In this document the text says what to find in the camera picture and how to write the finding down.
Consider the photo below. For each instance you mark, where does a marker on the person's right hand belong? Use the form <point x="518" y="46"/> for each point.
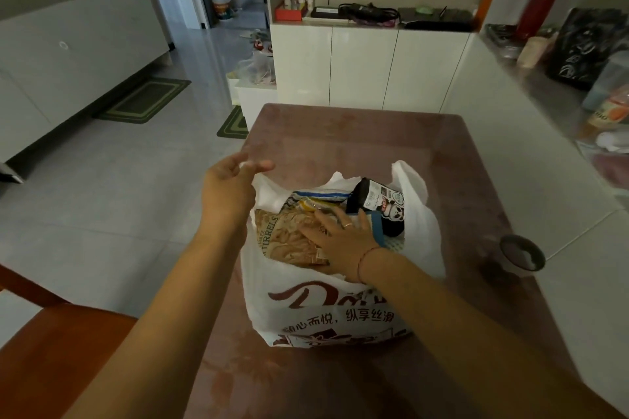
<point x="344" y="246"/>

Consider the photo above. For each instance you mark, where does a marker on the clear food bag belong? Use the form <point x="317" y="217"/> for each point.
<point x="609" y="158"/>

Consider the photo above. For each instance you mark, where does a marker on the white plastic bag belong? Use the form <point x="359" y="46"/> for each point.
<point x="314" y="305"/>

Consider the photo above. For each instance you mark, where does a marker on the brown wooden chair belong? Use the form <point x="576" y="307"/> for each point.
<point x="49" y="359"/>

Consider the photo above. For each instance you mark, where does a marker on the clear plastic bag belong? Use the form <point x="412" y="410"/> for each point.
<point x="255" y="69"/>

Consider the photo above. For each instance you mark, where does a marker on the small green doormat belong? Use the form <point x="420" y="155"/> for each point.
<point x="235" y="124"/>

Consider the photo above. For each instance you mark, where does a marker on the grey metal cup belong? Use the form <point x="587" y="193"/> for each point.
<point x="521" y="254"/>

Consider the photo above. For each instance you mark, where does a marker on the person's left hand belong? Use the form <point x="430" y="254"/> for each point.
<point x="228" y="197"/>

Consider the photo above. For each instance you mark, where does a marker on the red bottle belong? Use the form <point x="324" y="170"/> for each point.
<point x="535" y="13"/>

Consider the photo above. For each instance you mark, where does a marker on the glass dish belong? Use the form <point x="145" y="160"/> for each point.
<point x="501" y="37"/>

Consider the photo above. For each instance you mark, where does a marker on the white counter steel top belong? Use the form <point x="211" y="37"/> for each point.
<point x="530" y="148"/>

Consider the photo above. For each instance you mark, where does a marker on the beige bottle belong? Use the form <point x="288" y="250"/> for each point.
<point x="533" y="50"/>

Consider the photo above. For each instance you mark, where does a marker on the reddish brown table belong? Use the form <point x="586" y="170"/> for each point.
<point x="368" y="138"/>

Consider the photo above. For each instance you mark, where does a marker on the black flat case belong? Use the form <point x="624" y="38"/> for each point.
<point x="437" y="20"/>

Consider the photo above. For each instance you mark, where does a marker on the long white cabinet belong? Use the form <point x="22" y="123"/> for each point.
<point x="73" y="59"/>

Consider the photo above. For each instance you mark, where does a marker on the large green doormat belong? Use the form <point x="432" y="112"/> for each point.
<point x="142" y="100"/>

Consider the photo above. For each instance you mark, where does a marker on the red box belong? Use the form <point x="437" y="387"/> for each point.
<point x="290" y="13"/>

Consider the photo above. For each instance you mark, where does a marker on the black patterned bag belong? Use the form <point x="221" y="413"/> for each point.
<point x="585" y="47"/>

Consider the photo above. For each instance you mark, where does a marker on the person's right forearm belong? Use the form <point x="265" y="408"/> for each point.
<point x="467" y="345"/>

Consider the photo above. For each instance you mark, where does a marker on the white three door cabinet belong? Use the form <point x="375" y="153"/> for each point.
<point x="363" y="69"/>

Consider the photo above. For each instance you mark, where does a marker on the orange drink bottle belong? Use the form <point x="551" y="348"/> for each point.
<point x="607" y="114"/>

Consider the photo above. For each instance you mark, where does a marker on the person's left forearm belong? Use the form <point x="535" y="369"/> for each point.
<point x="167" y="335"/>

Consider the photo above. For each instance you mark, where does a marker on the blue striped packet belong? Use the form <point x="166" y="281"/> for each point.
<point x="319" y="196"/>

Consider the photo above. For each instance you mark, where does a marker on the white orange blue bucket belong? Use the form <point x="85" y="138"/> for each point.
<point x="222" y="5"/>

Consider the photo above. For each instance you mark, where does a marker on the white low box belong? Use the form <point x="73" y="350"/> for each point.
<point x="255" y="99"/>

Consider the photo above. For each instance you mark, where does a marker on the beige snack packet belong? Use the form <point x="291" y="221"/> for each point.
<point x="290" y="241"/>

